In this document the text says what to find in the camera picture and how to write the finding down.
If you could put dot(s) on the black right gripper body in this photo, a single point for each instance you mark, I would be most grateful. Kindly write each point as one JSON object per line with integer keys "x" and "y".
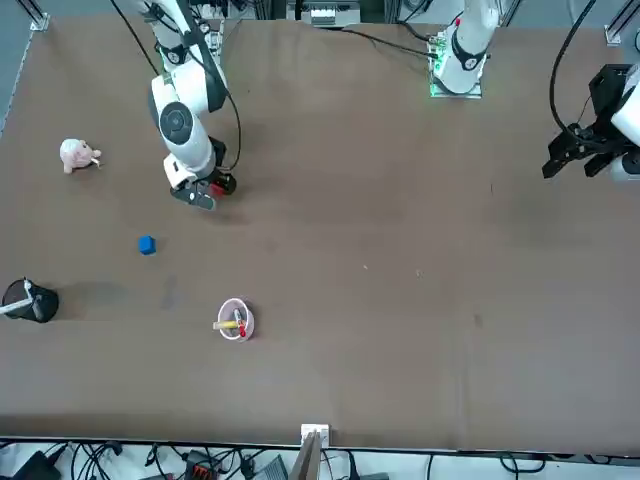
{"x": 186, "y": 191}

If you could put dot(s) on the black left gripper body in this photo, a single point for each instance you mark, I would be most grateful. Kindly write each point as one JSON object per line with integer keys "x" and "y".
{"x": 609, "y": 92}

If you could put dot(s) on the red magnetic block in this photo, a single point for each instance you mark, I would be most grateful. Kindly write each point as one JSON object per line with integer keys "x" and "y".
{"x": 216, "y": 189}

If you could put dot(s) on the blue magnetic block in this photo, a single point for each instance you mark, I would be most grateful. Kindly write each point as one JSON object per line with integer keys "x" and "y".
{"x": 147, "y": 245}

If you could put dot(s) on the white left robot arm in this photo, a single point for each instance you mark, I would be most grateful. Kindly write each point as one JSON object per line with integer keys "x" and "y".
{"x": 467, "y": 50}

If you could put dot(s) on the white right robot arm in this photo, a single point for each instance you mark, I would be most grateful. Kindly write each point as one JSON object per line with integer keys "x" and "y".
{"x": 192, "y": 145}

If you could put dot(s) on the pink plush pig toy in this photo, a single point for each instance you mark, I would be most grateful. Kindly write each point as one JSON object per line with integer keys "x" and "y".
{"x": 75, "y": 155}

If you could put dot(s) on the clear pink plastic cup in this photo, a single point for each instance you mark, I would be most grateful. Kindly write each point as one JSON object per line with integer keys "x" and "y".
{"x": 247, "y": 320}

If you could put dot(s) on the yellow marker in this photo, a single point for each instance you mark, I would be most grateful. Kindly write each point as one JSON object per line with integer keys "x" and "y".
{"x": 227, "y": 325}

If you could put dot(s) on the red capped marker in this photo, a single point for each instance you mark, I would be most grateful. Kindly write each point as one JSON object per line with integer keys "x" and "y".
{"x": 242, "y": 331}

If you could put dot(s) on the black pen cup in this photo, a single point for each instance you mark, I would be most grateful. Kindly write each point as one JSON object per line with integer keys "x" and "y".
{"x": 45, "y": 305}

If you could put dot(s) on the white marker with blue cap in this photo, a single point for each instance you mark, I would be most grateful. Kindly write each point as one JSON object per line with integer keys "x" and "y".
{"x": 17, "y": 302}

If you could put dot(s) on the orange and black device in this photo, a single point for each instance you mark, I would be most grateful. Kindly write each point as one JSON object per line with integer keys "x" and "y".
{"x": 197, "y": 471}

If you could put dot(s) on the ribbed black power brick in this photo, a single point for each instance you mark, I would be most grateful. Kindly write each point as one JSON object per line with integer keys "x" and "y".
{"x": 274, "y": 469}

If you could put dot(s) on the black box adapter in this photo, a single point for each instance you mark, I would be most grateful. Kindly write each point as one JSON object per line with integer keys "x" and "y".
{"x": 35, "y": 465}

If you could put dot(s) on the aluminium corner bracket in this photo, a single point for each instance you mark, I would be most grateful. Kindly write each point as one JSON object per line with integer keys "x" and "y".
{"x": 614, "y": 30}
{"x": 40, "y": 17}

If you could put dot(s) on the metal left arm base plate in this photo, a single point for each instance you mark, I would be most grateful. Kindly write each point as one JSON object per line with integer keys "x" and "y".
{"x": 475, "y": 92}

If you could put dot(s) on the aluminium camera post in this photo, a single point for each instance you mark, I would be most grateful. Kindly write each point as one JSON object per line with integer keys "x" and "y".
{"x": 312, "y": 450}

